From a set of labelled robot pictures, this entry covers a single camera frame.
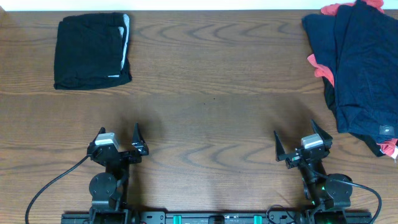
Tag black garment under pile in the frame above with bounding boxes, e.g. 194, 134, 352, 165
322, 77, 384, 157

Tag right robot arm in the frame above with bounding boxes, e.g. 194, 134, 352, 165
274, 120, 353, 223

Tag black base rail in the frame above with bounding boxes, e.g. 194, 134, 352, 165
61, 210, 372, 224

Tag navy blue garment in pile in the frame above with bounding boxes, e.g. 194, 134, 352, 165
302, 14, 336, 75

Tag navy blue shorts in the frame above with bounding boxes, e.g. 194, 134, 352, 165
335, 1, 397, 142

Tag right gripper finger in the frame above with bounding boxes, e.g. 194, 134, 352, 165
274, 131, 285, 161
311, 119, 333, 144

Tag folded black garment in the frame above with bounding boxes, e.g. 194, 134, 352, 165
53, 12, 132, 90

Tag red garment in pile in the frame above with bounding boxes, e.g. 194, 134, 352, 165
308, 1, 397, 159

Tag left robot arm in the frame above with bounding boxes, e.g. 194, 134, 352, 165
87, 123, 149, 224

